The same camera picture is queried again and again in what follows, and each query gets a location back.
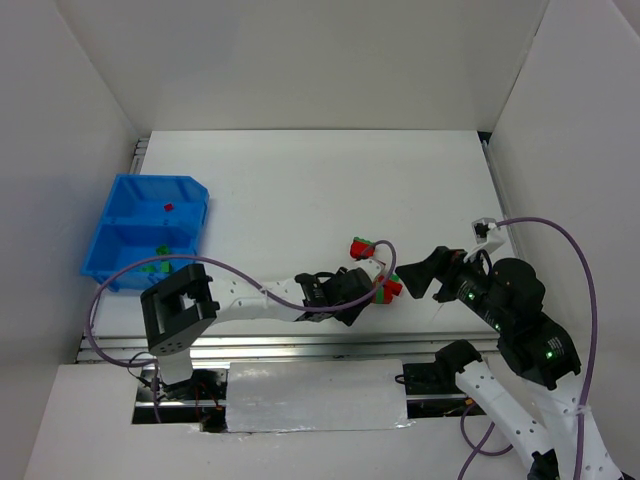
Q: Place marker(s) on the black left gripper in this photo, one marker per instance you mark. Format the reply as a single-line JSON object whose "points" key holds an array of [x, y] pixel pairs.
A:
{"points": [[364, 279]]}

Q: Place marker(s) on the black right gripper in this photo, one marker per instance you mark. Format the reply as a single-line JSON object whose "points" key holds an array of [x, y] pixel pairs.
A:
{"points": [[445, 275]]}

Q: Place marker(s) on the green square lego brick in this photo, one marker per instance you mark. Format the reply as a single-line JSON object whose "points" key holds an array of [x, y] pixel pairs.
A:
{"points": [[163, 250]]}

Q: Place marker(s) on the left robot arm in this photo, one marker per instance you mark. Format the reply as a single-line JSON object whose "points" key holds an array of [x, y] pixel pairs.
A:
{"points": [[179, 309]]}

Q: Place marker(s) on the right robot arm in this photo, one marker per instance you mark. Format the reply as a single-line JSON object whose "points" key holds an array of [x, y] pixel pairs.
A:
{"points": [[507, 296]]}

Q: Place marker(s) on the red green striped rounded lego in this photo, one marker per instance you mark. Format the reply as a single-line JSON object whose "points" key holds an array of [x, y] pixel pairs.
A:
{"points": [[381, 298]]}

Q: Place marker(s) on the red rounded lego block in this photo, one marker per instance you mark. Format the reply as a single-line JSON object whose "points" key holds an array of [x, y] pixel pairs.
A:
{"points": [[361, 252]]}

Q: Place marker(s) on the green lego plate on block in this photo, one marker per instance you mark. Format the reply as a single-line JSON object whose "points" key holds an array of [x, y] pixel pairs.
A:
{"points": [[358, 240]]}

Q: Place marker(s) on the blue plastic divided bin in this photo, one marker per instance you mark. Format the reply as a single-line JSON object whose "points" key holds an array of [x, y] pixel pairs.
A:
{"points": [[134, 223]]}

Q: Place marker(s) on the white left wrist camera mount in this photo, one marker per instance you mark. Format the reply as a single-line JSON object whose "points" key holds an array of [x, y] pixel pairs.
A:
{"points": [[372, 267]]}

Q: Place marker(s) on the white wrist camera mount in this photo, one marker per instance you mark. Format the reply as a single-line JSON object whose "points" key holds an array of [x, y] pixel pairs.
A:
{"points": [[488, 235], [372, 267]]}

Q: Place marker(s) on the aluminium table rail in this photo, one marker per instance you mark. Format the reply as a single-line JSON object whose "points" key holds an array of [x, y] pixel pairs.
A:
{"points": [[231, 348]]}

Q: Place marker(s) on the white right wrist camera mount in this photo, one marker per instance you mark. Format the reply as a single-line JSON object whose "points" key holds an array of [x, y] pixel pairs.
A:
{"points": [[488, 235]]}

